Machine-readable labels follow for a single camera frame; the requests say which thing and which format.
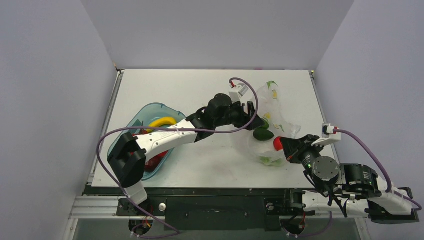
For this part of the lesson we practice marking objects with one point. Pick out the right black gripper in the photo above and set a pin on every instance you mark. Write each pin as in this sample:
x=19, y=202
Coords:
x=298, y=149

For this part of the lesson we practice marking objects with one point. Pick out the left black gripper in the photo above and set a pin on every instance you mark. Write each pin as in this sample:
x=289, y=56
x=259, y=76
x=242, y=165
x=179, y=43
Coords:
x=244, y=118

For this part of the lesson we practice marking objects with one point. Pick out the green orange fake mango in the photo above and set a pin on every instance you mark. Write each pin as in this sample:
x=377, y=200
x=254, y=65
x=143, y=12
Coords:
x=265, y=124

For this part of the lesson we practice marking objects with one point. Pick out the dark green fake avocado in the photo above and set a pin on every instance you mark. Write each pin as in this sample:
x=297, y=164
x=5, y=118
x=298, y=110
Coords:
x=263, y=135

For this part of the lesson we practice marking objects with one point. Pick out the clear plastic bag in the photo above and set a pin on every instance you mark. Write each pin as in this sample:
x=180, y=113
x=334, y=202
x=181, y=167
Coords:
x=258, y=145

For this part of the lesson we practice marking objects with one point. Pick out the yellow fake banana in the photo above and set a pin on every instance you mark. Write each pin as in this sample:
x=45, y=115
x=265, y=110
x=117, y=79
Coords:
x=167, y=120

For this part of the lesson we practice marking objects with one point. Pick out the dark red fake plum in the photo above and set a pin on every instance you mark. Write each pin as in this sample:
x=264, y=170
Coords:
x=152, y=164

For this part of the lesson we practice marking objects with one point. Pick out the red fake apple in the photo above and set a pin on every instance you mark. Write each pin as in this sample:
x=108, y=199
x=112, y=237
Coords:
x=159, y=155

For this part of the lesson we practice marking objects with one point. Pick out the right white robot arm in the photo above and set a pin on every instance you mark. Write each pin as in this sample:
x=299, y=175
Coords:
x=351, y=190

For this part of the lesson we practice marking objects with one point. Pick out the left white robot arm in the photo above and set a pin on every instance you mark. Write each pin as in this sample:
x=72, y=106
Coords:
x=128, y=157

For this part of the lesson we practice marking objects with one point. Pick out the red fake chili pepper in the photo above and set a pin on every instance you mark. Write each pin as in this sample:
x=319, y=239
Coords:
x=277, y=144

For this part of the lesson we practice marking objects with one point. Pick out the red fake berry cluster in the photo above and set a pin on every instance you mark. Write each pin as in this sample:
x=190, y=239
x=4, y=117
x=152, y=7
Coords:
x=136, y=132

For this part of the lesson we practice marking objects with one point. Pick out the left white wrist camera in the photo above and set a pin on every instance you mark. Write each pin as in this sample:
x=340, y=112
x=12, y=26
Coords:
x=240, y=93

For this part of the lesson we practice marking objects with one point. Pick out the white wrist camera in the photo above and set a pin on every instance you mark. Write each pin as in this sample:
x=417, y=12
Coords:
x=329, y=136
x=240, y=93

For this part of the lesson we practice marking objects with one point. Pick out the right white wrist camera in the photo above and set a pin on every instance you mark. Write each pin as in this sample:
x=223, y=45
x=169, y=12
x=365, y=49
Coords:
x=329, y=136

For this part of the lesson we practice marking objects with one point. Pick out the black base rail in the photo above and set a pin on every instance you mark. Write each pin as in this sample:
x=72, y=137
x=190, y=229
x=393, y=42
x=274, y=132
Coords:
x=213, y=209

